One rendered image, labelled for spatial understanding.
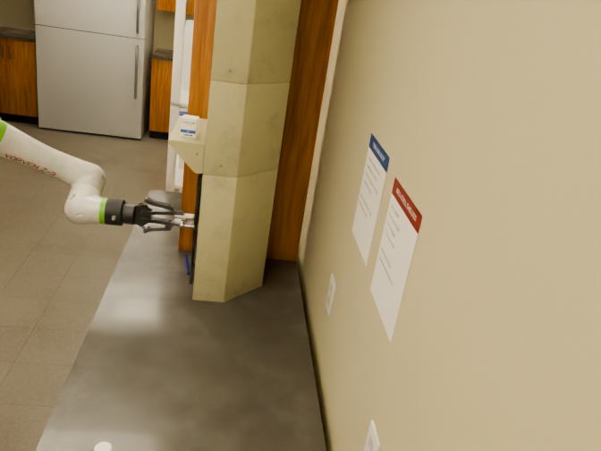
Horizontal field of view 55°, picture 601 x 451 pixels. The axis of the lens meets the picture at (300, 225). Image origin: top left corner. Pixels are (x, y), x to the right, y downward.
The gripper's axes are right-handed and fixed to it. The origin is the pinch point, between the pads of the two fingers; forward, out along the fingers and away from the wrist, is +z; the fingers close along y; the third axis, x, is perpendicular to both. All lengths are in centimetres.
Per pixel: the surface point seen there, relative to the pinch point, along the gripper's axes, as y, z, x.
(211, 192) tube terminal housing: 15.0, 8.9, -10.8
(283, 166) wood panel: 14.6, 34.5, 26.1
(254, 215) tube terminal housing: 5.6, 24.1, -3.4
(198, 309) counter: -26.0, 8.1, -16.4
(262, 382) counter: -26, 30, -53
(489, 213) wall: 58, 49, -119
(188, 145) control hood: 30.0, 0.5, -10.9
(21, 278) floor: -120, -110, 149
